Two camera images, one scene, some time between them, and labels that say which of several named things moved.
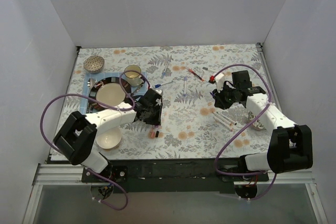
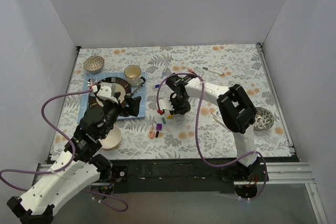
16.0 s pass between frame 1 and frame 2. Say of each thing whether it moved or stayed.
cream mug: stayed
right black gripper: moved
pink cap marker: stayed
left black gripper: moved
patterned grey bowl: stayed
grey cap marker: stayed
